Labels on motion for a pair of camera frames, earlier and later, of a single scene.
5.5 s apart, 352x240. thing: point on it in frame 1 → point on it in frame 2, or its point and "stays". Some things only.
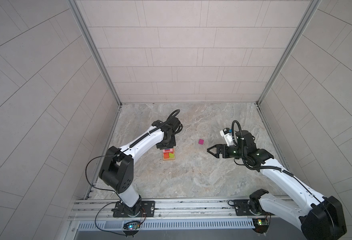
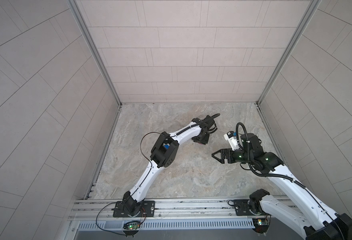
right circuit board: [261, 223] stays
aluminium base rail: [178, 214] stays
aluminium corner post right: [313, 6] stays
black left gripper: [172, 145] → [205, 142]
